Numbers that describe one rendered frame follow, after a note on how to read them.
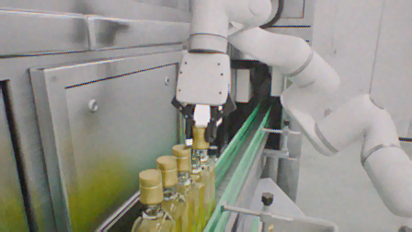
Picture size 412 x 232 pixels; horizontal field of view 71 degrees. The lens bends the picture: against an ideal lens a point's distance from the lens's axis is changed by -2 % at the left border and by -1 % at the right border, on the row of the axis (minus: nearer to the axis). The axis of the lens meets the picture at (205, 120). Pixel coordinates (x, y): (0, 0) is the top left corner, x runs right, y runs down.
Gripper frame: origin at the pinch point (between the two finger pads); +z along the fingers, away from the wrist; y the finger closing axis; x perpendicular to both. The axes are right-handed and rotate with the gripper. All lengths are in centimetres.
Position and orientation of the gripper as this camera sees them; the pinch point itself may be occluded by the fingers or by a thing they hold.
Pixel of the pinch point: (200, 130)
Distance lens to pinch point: 58.8
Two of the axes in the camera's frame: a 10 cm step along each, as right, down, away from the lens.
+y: 9.4, 0.9, -3.2
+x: 3.2, -0.1, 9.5
